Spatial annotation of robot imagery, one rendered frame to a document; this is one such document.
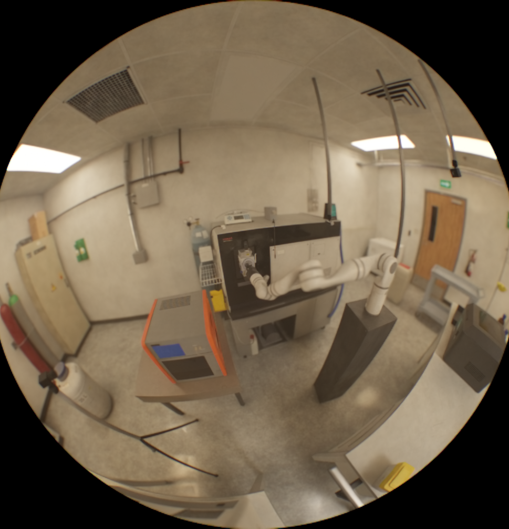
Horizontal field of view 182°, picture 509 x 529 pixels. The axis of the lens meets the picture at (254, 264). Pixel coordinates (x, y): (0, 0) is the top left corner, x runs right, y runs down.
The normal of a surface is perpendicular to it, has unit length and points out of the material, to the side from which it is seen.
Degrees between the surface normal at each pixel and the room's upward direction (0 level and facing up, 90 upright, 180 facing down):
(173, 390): 0
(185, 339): 90
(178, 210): 90
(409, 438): 0
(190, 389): 0
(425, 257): 90
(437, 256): 90
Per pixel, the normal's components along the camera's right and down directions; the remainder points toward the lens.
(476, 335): -0.84, -0.33
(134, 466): -0.07, -0.91
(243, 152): 0.31, 0.36
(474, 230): -0.95, 0.19
